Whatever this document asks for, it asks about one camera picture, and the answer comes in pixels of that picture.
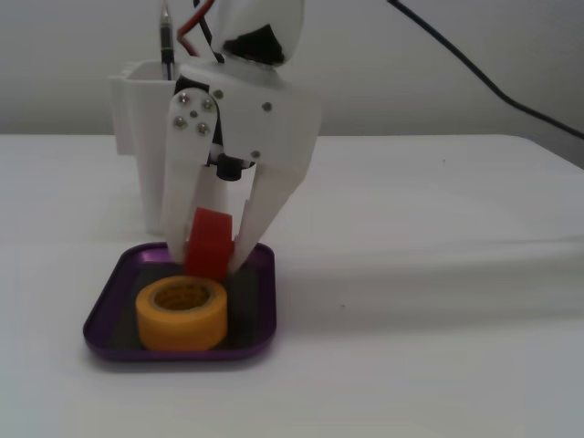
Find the white plastic box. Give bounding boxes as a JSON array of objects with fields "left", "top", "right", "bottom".
[{"left": 108, "top": 60, "right": 256, "bottom": 236}]

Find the clear black ballpoint pen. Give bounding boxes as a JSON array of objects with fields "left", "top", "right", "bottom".
[{"left": 158, "top": 0, "right": 177, "bottom": 81}]

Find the black cable plug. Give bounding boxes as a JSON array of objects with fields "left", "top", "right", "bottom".
[{"left": 205, "top": 153, "right": 253, "bottom": 183}]

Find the purple metal tray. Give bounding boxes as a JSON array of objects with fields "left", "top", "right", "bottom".
[{"left": 82, "top": 242, "right": 278, "bottom": 365}]

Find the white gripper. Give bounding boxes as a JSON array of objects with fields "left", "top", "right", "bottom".
[{"left": 164, "top": 60, "right": 324, "bottom": 276}]

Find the red motor wire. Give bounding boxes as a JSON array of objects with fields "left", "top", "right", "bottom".
[{"left": 176, "top": 0, "right": 216, "bottom": 58}]

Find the red cube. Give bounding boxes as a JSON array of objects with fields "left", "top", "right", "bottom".
[{"left": 182, "top": 206, "right": 236, "bottom": 282}]

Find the yellow masking tape roll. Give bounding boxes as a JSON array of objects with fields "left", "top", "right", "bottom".
[{"left": 134, "top": 275, "right": 229, "bottom": 352}]

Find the thick dark cable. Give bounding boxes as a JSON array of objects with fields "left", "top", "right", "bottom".
[{"left": 387, "top": 0, "right": 584, "bottom": 141}]

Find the thin black motor cable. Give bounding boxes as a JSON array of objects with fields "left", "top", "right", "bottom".
[{"left": 190, "top": 0, "right": 227, "bottom": 63}]

